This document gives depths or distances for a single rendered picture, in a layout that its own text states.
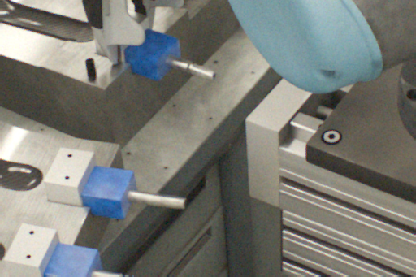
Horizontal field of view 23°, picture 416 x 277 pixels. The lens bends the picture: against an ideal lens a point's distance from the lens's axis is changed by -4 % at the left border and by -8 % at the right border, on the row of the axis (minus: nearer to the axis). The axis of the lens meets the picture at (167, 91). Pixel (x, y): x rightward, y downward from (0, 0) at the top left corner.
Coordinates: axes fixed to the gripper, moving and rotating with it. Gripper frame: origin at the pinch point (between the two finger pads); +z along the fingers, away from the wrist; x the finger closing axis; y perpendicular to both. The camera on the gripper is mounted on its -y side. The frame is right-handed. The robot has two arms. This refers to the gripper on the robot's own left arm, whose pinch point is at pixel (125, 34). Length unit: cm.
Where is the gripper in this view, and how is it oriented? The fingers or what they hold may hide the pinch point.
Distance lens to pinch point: 111.2
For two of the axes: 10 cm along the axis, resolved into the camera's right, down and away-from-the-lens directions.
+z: 1.0, 7.7, 6.3
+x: 5.5, -5.7, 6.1
